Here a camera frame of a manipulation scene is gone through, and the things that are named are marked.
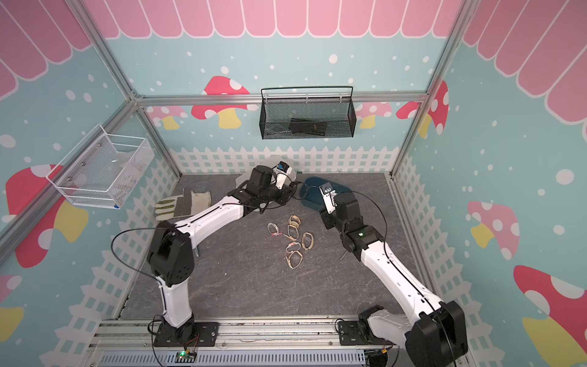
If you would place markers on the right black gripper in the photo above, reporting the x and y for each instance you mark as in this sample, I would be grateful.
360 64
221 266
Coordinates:
325 219

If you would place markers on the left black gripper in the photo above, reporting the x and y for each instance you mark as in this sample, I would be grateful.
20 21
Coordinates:
285 194

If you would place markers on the grey pink strap watch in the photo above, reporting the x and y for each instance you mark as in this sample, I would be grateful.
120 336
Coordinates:
273 229

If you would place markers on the white orange watch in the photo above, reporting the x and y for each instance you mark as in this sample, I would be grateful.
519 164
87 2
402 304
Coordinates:
293 247

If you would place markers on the beige watch lowest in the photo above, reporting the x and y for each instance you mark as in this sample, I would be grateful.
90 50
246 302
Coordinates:
294 259

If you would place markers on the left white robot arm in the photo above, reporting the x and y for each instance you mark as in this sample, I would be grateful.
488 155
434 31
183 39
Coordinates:
171 255

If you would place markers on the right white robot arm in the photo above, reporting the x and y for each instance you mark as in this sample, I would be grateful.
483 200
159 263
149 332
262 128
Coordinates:
432 331

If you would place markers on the dark teal storage bin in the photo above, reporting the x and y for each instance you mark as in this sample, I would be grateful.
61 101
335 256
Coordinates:
311 195

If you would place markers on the white translucent lidded toolbox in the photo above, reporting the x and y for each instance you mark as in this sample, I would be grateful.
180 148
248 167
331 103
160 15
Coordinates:
272 176

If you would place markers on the black item in basket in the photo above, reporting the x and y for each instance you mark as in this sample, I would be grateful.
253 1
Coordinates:
307 127

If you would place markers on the grey work glove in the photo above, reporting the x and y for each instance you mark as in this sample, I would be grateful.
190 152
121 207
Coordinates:
186 204

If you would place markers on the small green circuit board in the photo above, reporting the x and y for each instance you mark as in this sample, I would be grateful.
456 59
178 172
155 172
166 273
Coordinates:
185 357

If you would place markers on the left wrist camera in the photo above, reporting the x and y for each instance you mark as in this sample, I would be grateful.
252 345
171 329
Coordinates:
283 174

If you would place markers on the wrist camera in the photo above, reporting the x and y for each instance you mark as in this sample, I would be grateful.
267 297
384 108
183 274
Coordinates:
328 193
283 174

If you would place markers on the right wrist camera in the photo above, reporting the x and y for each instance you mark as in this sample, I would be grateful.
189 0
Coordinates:
328 193

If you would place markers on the black mesh wall basket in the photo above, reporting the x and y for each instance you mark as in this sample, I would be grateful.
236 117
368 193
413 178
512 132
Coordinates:
333 104

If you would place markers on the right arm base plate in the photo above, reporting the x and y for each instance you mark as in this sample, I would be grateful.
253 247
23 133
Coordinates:
355 333

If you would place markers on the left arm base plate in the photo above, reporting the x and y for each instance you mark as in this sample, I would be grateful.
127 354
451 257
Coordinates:
189 335

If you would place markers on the grey cable duct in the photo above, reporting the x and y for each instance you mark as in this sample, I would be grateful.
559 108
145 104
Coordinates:
240 358

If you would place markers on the white wire wall basket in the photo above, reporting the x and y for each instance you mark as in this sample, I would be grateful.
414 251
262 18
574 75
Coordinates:
102 170

